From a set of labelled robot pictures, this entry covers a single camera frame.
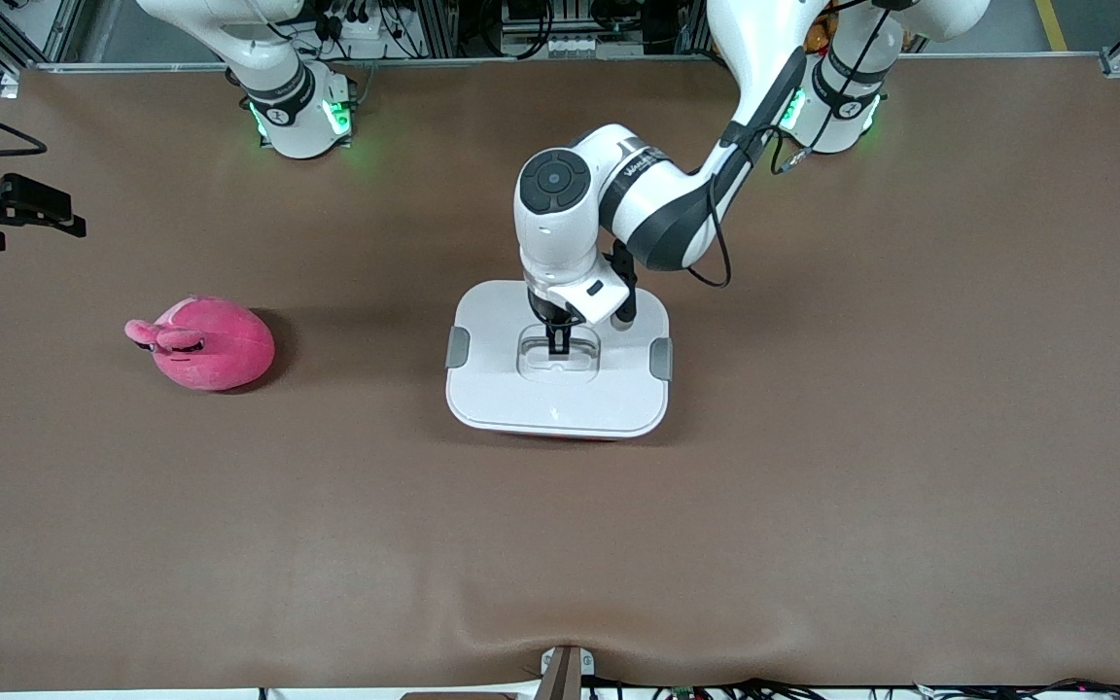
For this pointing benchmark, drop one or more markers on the brown camera mount post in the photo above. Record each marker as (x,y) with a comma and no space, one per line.
(565,676)

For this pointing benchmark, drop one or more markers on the white box lid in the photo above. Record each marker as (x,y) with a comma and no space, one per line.
(502,389)

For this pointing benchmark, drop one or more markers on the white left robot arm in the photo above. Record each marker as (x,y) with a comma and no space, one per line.
(560,224)

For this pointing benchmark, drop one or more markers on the pink plush toy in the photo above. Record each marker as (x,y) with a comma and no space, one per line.
(215,350)

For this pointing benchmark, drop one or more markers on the white power strip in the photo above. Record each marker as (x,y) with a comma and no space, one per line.
(366,39)

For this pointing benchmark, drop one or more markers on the brown table mat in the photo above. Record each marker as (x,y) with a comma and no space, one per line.
(560,544)

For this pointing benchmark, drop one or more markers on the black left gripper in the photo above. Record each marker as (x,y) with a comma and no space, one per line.
(551,313)

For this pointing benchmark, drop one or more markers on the aluminium table edge rail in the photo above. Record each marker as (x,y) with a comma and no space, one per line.
(521,62)

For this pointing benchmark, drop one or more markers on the black device white terminal strip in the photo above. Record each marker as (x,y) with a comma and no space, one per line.
(579,44)

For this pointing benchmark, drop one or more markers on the slanted aluminium frame struts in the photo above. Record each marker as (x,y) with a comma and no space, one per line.
(54,29)

